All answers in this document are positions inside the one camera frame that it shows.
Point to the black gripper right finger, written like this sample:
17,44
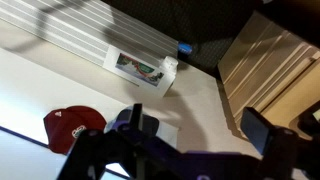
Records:
256,129

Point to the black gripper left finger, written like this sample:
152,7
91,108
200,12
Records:
136,116

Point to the white window sill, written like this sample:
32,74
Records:
26,93

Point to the navy baseball cap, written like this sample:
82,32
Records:
120,117

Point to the white box with picture print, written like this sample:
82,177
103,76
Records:
136,68

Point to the white radiator valve knob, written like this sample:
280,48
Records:
169,64

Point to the wooden drawer cabinet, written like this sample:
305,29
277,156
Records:
260,66

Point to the red baseball cap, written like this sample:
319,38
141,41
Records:
63,130

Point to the small blue object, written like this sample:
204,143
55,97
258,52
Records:
184,48

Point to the white slatted radiator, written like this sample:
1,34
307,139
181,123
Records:
66,26

